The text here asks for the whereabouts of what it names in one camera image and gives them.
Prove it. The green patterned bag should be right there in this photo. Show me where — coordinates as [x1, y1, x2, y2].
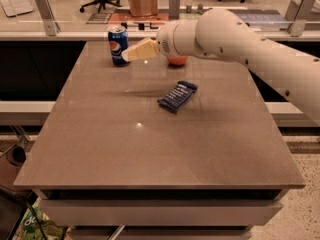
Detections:
[12, 199, 73, 240]

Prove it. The blue pepsi can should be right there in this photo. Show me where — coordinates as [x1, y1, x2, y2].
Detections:
[108, 25, 129, 67]

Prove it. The grey metal post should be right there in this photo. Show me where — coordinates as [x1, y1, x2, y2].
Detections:
[287, 0, 316, 37]
[169, 0, 180, 20]
[35, 0, 60, 36]

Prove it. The grey metal post middle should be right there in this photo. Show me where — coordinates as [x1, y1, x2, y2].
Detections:
[169, 0, 180, 20]

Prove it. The grey metal post left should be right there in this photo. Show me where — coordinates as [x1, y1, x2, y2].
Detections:
[35, 0, 60, 36]

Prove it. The white drawer front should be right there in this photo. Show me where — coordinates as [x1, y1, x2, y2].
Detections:
[40, 200, 282, 226]

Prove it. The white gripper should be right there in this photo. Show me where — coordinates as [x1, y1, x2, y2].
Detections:
[121, 20, 200, 62]

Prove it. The black cable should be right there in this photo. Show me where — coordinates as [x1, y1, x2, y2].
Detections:
[0, 183, 49, 240]

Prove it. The red apple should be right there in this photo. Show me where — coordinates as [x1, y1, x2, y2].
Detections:
[167, 56, 188, 67]

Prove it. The blue snack bar wrapper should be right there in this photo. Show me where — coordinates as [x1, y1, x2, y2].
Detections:
[157, 81, 198, 113]

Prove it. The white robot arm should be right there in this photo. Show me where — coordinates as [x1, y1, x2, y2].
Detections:
[122, 8, 320, 122]

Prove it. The black office chair left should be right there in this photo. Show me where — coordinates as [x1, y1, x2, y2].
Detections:
[79, 0, 121, 13]

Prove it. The grey metal post right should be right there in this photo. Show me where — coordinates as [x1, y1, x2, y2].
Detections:
[287, 0, 316, 37]

